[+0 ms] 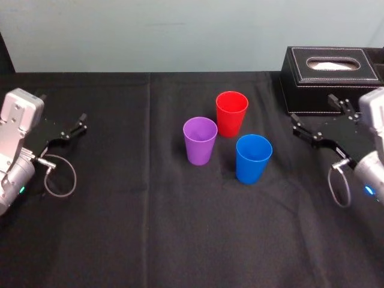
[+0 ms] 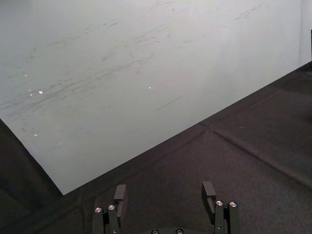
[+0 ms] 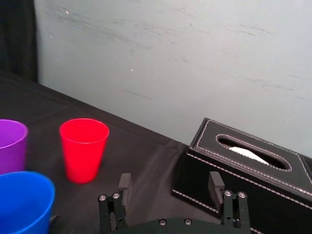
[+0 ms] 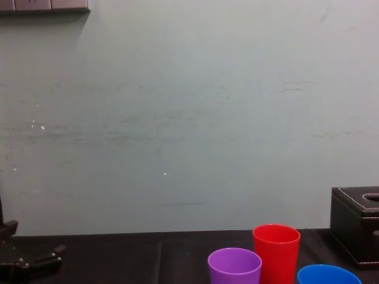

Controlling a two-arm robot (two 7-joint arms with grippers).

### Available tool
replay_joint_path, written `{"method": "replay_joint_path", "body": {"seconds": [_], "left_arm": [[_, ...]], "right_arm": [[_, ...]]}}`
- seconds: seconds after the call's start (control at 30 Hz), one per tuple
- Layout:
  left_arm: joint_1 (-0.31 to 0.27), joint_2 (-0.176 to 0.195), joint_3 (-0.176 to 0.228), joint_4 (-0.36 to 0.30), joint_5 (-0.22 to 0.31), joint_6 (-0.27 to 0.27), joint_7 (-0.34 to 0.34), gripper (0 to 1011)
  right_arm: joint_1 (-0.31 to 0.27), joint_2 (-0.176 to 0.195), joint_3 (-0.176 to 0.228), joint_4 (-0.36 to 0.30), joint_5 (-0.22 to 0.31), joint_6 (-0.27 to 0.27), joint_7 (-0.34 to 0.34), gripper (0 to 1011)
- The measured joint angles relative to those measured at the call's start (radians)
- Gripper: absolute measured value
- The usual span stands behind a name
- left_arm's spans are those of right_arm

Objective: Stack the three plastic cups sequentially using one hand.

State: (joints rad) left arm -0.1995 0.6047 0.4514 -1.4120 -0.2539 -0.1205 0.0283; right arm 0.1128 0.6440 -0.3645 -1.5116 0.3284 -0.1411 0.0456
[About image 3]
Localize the red plastic cup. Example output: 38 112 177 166
59 118 110 184

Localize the black curtain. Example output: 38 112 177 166
0 0 39 84

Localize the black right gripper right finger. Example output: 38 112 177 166
208 171 251 234

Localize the black leather tissue box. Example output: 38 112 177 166
171 117 312 234

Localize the blue plastic cup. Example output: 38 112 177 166
0 171 56 234

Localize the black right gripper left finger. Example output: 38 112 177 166
97 173 133 234

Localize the purple plastic cup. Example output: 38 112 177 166
0 119 29 175

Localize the white tissue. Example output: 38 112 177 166
228 146 271 166

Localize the black table cloth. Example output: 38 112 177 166
0 70 312 234

